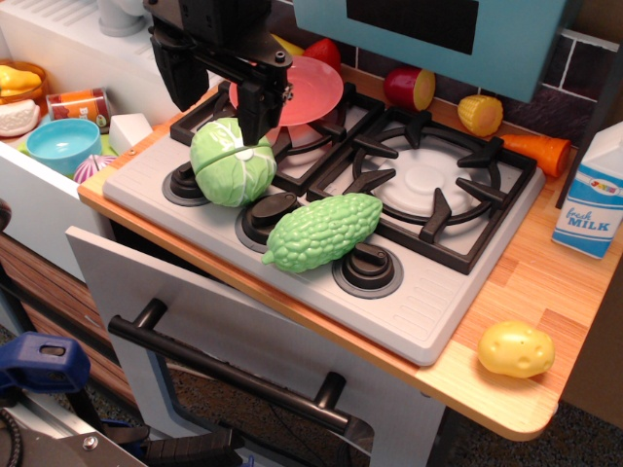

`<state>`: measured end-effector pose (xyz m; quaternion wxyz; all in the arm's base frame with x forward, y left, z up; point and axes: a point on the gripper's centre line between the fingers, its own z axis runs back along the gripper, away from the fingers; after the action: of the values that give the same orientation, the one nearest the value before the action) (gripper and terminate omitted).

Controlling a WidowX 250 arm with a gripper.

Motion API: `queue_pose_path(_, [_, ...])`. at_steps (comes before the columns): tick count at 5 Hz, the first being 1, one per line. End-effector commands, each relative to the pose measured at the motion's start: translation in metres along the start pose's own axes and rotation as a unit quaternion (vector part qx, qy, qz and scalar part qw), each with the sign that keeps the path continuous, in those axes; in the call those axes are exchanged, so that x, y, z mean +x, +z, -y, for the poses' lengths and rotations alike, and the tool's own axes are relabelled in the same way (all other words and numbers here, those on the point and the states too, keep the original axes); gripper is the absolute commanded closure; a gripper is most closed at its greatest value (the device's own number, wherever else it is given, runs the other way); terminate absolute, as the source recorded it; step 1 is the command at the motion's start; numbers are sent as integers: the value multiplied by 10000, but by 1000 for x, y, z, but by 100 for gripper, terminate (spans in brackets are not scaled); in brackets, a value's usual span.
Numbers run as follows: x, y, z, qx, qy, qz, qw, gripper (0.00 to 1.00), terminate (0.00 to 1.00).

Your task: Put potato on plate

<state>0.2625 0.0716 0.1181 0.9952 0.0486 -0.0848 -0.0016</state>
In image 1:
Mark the black middle stove knob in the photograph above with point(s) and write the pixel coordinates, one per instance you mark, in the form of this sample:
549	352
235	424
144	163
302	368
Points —
256	221

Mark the pink plastic plate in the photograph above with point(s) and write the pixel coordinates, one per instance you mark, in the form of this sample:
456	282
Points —
307	90

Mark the black oven door handle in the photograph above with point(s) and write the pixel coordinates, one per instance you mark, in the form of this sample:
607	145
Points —
321	409

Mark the blue white milk carton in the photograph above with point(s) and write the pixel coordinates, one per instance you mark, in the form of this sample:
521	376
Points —
592	211

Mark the teal toy range hood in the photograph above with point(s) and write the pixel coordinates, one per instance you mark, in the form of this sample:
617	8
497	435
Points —
499	46

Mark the white toy fish piece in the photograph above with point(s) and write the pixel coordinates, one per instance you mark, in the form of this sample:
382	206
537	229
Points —
19	117

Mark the purple toy onion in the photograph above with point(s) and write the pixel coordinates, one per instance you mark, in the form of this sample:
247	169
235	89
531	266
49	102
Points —
90	166

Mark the red toy strawberry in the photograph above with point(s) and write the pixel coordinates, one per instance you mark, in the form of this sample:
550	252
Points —
326	51

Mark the black burner grate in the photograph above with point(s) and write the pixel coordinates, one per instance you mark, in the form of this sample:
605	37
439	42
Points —
445	193
302	152

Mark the white oven door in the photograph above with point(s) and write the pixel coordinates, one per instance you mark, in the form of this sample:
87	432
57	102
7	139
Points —
393	424

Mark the black left burner grate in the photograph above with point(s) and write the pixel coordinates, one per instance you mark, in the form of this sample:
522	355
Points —
302	152

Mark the yellow toy pear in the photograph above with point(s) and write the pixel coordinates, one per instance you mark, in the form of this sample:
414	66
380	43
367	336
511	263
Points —
15	82

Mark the grey toy faucet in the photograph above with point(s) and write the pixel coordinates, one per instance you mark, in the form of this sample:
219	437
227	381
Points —
122	18

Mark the wooden counter top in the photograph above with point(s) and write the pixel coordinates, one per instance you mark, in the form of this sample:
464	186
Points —
555	289

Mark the grey toy stove top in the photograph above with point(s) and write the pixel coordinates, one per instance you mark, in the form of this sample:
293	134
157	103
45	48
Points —
415	322

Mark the yellow toy corn piece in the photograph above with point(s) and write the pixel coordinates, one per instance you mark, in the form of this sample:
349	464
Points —
481	115

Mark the orange transparent bowl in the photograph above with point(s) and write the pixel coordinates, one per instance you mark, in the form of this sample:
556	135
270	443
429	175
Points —
39	94

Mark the red yellow toy apple half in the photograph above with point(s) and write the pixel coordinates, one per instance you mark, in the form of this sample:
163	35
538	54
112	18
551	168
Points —
410	87

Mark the green toy cabbage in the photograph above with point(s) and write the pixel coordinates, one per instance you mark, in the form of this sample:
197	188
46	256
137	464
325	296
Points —
228	172

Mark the green toy bitter melon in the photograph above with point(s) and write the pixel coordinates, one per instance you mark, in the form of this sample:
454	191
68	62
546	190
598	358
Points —
321	232

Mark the black right burner grate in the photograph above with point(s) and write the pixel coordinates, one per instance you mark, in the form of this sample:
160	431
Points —
445	193

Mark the white toy carton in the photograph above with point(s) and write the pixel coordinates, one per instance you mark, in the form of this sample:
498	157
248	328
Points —
127	130

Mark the yellow toy potato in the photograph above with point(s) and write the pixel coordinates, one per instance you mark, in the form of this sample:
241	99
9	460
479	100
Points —
516	349

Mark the yellow toy banana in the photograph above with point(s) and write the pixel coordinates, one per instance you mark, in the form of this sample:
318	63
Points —
288	46

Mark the white toy sink unit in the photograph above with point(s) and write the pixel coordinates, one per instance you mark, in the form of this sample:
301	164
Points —
65	39

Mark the orange toy carrot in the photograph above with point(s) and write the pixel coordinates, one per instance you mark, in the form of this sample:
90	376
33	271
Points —
550	153

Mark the black left stove knob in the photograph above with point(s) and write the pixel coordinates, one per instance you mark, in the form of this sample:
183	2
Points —
180	187

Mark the orange brown toy can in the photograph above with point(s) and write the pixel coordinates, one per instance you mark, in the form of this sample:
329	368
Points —
91	104

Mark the black right stove knob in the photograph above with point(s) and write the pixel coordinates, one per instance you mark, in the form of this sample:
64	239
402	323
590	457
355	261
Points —
368	271

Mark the blue plastic bowl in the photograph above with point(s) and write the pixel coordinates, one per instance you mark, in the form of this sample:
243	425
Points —
64	144

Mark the blue plastic clamp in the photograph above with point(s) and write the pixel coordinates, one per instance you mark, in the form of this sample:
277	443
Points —
44	364

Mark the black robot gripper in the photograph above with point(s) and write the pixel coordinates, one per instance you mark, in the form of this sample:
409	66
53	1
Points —
228	38

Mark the black stove knob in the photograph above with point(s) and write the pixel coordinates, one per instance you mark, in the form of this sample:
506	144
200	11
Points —
180	187
368	271
256	221

